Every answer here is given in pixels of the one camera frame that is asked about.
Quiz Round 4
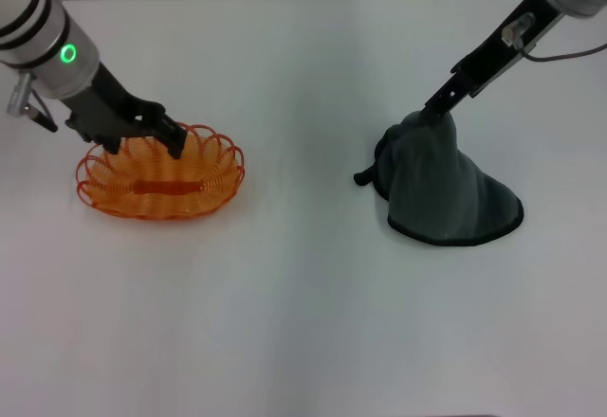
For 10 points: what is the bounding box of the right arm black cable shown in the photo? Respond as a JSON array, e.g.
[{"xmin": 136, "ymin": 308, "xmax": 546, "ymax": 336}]
[{"xmin": 501, "ymin": 12, "xmax": 607, "ymax": 63}]

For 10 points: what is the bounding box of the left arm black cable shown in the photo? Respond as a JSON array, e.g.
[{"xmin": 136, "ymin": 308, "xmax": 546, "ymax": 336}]
[{"xmin": 4, "ymin": 73, "xmax": 59, "ymax": 134}]

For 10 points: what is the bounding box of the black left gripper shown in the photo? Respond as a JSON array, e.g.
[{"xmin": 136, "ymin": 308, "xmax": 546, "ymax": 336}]
[{"xmin": 61, "ymin": 63, "xmax": 190, "ymax": 160}]

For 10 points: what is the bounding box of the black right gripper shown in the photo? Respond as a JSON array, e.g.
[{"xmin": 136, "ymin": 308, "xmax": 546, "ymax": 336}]
[{"xmin": 423, "ymin": 0, "xmax": 566, "ymax": 118}]

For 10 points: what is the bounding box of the orange woven plastic basket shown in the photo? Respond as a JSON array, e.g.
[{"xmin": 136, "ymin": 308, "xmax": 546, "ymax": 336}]
[{"xmin": 76, "ymin": 122, "xmax": 247, "ymax": 222}]

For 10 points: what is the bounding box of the grey towel with black trim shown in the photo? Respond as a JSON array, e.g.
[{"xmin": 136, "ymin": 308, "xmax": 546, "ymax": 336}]
[{"xmin": 353, "ymin": 109, "xmax": 525, "ymax": 248}]

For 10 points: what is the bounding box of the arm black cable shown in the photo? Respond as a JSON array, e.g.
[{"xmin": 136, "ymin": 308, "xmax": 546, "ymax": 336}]
[
  {"xmin": 4, "ymin": 73, "xmax": 59, "ymax": 134},
  {"xmin": 501, "ymin": 12, "xmax": 607, "ymax": 63}
]

